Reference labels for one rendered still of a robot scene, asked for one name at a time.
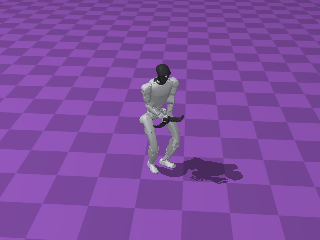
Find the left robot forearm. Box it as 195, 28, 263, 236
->
165, 98, 175, 122

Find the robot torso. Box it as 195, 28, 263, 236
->
147, 76, 173, 120

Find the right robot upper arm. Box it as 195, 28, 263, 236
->
141, 83, 155, 108

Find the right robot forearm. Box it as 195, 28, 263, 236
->
146, 105, 169, 122

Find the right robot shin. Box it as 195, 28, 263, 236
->
148, 146, 159, 164

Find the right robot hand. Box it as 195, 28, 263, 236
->
163, 115, 184, 123

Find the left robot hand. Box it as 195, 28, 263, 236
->
154, 122, 170, 129

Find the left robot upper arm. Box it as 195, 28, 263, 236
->
167, 77, 180, 104

